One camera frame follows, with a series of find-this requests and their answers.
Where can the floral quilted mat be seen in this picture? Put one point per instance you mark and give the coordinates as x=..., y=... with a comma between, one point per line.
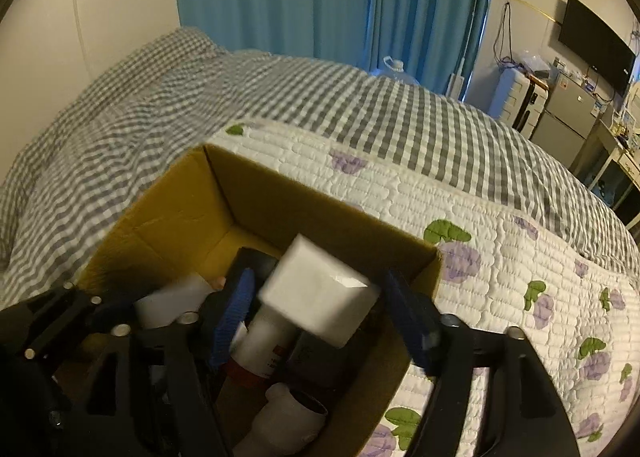
x=450, y=197

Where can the clear water jug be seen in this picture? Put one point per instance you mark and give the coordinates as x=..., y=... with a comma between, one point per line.
x=395, y=72

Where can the white mop pole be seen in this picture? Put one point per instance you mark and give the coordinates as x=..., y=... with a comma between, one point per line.
x=457, y=84

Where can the white earbuds case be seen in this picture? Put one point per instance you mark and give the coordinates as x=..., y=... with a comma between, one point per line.
x=170, y=299

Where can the black rectangular box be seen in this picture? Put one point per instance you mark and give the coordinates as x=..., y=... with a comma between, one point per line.
x=320, y=357

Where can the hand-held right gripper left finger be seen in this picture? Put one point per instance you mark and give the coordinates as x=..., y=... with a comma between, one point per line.
x=232, y=322

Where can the white dressing table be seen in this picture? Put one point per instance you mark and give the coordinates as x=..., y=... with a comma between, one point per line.
x=612, y=157

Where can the clear plastic bag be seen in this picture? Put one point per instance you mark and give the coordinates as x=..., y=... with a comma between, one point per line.
x=532, y=62

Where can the black wall television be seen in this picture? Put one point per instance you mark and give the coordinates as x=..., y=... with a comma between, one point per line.
x=595, y=42

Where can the silver fridge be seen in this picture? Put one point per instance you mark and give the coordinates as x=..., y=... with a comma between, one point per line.
x=565, y=122

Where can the black case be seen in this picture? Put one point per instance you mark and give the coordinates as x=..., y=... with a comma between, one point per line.
x=257, y=262

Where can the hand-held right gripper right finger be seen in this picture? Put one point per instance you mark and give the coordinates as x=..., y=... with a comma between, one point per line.
x=407, y=327

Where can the white padded headboard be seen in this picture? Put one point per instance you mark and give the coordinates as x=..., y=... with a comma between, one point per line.
x=75, y=37

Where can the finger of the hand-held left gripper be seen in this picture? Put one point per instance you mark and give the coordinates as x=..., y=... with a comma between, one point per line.
x=60, y=317

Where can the white cube charger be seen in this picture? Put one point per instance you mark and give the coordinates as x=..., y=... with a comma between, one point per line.
x=320, y=282

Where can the brown cardboard box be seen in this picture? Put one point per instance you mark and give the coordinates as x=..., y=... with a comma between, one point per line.
x=180, y=217

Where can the white tube red label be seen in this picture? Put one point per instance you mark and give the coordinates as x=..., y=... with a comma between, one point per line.
x=267, y=332

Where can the white suitcase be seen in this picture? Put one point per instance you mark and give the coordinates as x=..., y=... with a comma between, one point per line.
x=515, y=97

